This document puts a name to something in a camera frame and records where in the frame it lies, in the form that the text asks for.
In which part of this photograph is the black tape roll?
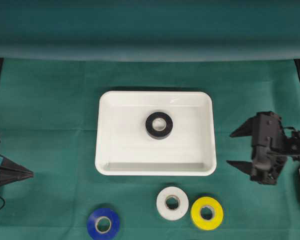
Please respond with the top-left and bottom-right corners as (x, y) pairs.
(145, 112), (173, 140)

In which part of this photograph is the white plastic tray case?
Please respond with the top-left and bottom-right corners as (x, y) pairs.
(95, 90), (217, 176)

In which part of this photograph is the white tape roll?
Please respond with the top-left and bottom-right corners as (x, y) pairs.
(156, 186), (189, 221)

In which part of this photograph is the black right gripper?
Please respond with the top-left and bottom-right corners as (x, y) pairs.
(226, 111), (287, 185)

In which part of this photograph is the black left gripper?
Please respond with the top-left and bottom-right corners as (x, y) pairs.
(0, 155), (34, 186)

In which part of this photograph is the green table cloth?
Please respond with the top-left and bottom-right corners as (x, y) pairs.
(0, 0), (300, 240)

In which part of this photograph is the yellow tape roll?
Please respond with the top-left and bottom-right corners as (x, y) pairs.
(190, 196), (224, 231)

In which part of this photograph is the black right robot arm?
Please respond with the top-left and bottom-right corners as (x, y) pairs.
(227, 111), (300, 185)

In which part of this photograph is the blue tape roll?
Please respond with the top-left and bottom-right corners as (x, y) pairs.
(86, 208), (120, 240)

